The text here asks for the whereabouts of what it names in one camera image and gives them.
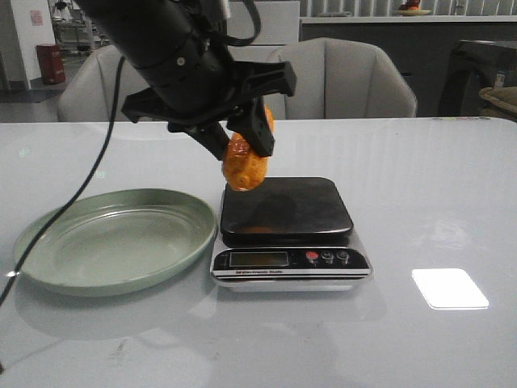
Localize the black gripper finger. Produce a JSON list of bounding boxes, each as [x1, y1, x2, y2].
[[227, 99, 275, 157], [187, 122, 229, 161]]

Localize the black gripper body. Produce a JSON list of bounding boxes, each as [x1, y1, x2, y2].
[[122, 55, 296, 132]]

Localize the orange corn cob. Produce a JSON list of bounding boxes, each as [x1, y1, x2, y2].
[[222, 105, 276, 192]]

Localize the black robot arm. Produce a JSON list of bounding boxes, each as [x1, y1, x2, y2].
[[78, 0, 296, 160]]

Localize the right grey upholstered chair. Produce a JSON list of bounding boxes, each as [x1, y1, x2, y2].
[[264, 37, 418, 120]]

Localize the grey upholstered chair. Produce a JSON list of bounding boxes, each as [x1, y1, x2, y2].
[[57, 45, 149, 122], [264, 37, 418, 120]]

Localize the left grey upholstered chair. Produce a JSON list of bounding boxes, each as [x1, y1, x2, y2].
[[57, 45, 149, 122]]

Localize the white drawer cabinet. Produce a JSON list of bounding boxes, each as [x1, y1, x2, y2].
[[226, 1, 300, 62]]

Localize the black electronic kitchen scale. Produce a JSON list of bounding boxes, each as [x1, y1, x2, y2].
[[210, 177, 373, 292]]

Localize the red trash bin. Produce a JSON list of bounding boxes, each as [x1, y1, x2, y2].
[[36, 44, 65, 85]]

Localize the light green plate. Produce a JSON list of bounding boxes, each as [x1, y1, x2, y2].
[[21, 188, 217, 297]]

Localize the fruit plate on counter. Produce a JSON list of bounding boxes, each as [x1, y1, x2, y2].
[[395, 0, 431, 16]]

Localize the grey counter with white top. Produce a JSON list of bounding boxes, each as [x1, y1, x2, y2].
[[301, 15, 516, 116]]

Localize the dark appliance at right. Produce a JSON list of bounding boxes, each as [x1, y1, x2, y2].
[[437, 40, 516, 116]]

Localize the tan cushion at right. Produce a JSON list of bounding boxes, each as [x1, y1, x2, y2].
[[479, 86, 517, 122]]

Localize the pink wall notice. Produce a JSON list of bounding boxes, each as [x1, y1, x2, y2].
[[30, 10, 44, 27]]

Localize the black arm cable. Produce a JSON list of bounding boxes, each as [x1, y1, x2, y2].
[[0, 55, 127, 308]]

